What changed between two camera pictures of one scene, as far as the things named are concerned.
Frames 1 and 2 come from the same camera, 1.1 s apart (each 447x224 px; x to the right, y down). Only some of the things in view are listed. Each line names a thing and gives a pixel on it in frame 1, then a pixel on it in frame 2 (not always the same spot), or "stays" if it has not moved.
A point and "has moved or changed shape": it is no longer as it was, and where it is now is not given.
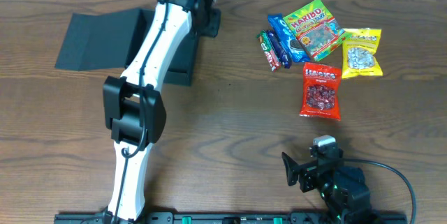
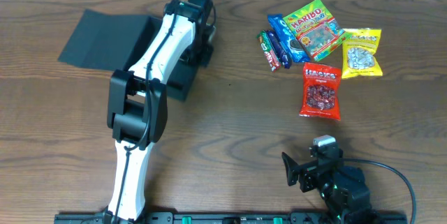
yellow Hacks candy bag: (359, 48) stays
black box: (111, 40) has moved or changed shape
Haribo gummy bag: (316, 28) stays
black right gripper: (308, 174) stays
